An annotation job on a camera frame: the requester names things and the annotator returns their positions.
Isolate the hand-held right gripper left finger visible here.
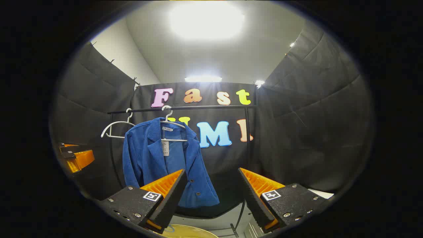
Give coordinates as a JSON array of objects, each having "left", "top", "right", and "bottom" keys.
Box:
[{"left": 99, "top": 169, "right": 188, "bottom": 234}]

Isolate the ceiling light panel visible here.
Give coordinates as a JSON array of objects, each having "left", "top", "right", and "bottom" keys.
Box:
[
  {"left": 184, "top": 76, "right": 223, "bottom": 83},
  {"left": 169, "top": 2, "right": 246, "bottom": 41}
]

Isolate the beige laundry hamper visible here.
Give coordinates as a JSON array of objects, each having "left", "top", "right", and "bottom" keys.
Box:
[{"left": 162, "top": 224, "right": 219, "bottom": 238}]

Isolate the blue corduroy jacket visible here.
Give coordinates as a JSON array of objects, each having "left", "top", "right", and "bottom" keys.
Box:
[{"left": 122, "top": 117, "right": 220, "bottom": 209}]

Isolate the white plastic hanger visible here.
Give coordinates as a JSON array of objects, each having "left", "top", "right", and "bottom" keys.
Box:
[
  {"left": 160, "top": 105, "right": 188, "bottom": 142},
  {"left": 100, "top": 108, "right": 136, "bottom": 139}
]

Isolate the black metal clothes rack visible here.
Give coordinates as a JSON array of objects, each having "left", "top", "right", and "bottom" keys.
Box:
[{"left": 107, "top": 104, "right": 258, "bottom": 238}]

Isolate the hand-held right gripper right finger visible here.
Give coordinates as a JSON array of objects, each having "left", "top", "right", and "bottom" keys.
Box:
[{"left": 238, "top": 167, "right": 334, "bottom": 234}]

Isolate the black backdrop cloth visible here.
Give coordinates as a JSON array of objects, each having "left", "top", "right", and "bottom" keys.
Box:
[{"left": 50, "top": 20, "right": 375, "bottom": 218}]

